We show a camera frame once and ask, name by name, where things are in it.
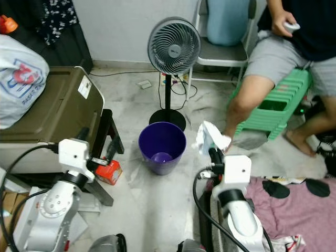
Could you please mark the grey standing fan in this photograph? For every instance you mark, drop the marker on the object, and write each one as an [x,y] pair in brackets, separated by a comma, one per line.
[170,47]

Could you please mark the white handheld controller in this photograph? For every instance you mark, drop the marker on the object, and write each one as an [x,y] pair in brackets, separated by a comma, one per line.
[292,25]

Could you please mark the dark floral garment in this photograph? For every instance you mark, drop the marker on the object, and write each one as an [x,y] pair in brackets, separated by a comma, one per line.
[55,18]

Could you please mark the light blue cushion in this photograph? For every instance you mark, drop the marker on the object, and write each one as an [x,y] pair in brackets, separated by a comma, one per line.
[228,21]

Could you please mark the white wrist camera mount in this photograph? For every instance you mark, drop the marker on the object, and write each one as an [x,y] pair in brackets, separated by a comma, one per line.
[73,156]
[237,172]

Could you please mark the silver robot right leg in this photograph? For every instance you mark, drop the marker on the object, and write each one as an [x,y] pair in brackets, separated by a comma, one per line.
[191,245]

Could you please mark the person right hand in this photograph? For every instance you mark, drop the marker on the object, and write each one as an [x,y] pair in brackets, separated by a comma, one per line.
[283,23]

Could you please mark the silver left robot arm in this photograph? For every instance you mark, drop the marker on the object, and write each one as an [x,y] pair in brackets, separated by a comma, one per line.
[55,215]

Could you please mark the orange red bottle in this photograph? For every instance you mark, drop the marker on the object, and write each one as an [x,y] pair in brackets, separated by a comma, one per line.
[8,23]

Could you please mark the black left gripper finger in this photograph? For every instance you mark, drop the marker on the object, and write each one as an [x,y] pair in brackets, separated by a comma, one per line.
[82,134]
[112,149]

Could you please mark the olive lidded storage box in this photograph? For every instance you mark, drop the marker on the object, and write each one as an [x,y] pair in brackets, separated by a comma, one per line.
[68,105]

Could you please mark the white power strip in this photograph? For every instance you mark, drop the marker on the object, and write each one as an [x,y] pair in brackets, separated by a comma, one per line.
[170,80]

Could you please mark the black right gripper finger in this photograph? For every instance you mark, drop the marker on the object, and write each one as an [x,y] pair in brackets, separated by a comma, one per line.
[213,155]

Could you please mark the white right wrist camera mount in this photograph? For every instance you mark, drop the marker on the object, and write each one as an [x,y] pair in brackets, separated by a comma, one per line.
[237,172]

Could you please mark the black metal stand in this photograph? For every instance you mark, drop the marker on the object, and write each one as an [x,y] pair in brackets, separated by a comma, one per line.
[107,128]

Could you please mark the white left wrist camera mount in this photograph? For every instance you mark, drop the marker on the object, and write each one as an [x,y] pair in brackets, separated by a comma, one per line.
[73,156]

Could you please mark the brown cardboard box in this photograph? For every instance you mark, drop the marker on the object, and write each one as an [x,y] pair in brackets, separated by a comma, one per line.
[8,215]

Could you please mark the pink cartoon mouse blanket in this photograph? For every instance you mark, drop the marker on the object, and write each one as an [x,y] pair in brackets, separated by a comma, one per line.
[294,210]

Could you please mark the white printed plastic bag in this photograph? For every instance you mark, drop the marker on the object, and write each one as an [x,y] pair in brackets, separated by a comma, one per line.
[21,79]

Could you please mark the person in grey shorts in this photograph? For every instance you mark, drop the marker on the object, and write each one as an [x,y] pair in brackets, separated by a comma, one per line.
[278,58]

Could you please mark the grey folding chair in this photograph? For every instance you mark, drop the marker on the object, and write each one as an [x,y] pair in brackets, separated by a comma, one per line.
[220,52]

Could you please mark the orange red carton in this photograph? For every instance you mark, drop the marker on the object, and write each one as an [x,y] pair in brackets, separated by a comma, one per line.
[109,172]

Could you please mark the small white floor item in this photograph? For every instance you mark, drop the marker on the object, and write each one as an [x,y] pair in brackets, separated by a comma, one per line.
[143,84]

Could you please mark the purple waste bin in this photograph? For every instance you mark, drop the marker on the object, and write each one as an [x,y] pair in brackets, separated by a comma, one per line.
[161,147]

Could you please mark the white tissue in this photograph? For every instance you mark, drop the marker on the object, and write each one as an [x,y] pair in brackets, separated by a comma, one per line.
[210,137]

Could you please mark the green plastic stool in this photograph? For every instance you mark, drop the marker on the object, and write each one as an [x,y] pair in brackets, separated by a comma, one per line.
[278,105]

